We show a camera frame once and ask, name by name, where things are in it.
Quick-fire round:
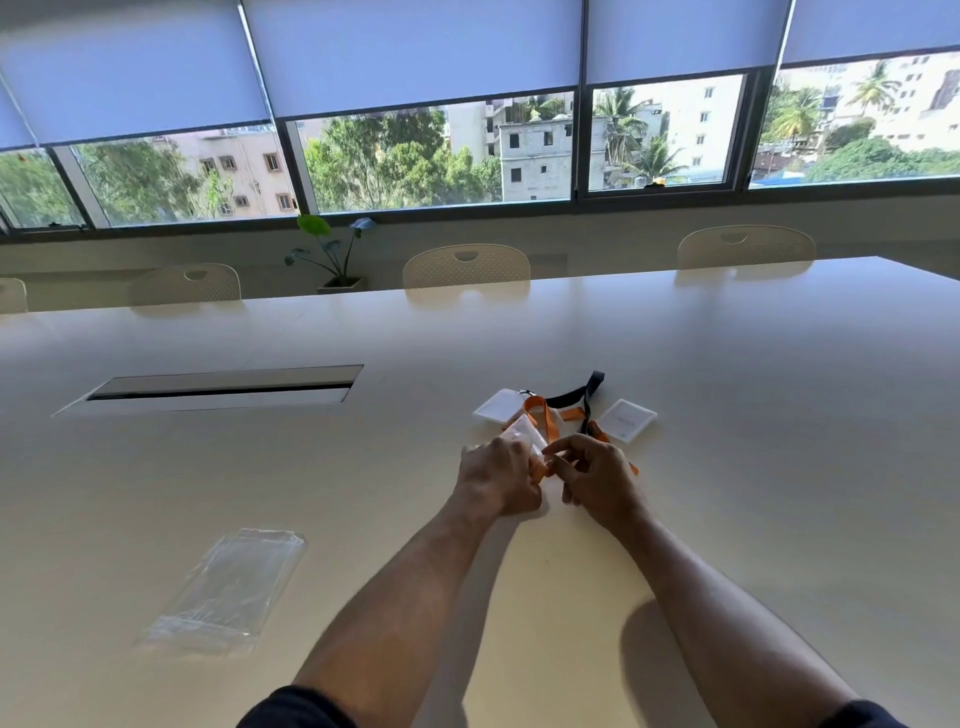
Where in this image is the person's left hand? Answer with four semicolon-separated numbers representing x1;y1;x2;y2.
457;434;546;519

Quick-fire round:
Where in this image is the person's right hand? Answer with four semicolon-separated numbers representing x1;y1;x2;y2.
543;433;648;532

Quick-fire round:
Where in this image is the clear plastic badge holder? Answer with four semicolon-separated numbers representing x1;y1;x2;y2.
500;414;553;460

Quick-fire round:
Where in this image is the orange lanyard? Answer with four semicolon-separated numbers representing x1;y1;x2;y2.
522;394;641;483

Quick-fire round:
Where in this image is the person's right forearm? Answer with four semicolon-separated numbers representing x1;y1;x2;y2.
609;504;864;728

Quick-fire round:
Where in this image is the person's left forearm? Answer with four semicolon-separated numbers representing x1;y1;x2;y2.
291;491;502;710

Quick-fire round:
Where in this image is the white card holder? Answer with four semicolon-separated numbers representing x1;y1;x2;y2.
597;398;660;444
471;389;531;426

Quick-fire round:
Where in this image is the clear plastic bag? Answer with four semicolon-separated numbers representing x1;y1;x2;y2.
133;528;309;658

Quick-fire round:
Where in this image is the green leafy plant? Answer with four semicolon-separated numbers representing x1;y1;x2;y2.
283;213;378;285

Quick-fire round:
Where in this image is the dark left sleeve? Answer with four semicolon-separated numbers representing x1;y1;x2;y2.
237;684;363;728

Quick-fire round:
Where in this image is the dark sleeve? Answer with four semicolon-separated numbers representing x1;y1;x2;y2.
816;699;910;728
237;684;363;728

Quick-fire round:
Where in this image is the dark right sleeve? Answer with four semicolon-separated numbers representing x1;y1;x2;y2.
816;699;910;728

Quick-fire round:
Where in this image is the blue roller blind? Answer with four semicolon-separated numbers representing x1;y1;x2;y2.
0;0;273;152
780;0;960;68
583;0;794;87
240;0;587;121

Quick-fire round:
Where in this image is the black lanyard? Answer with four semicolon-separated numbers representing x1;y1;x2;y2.
543;369;607;438

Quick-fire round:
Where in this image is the dark window frame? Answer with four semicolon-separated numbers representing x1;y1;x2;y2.
0;64;960;241

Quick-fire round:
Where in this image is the table cable hatch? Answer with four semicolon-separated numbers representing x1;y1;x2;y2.
51;364;366;419

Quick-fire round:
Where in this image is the white blind cord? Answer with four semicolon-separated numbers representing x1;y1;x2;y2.
0;66;40;149

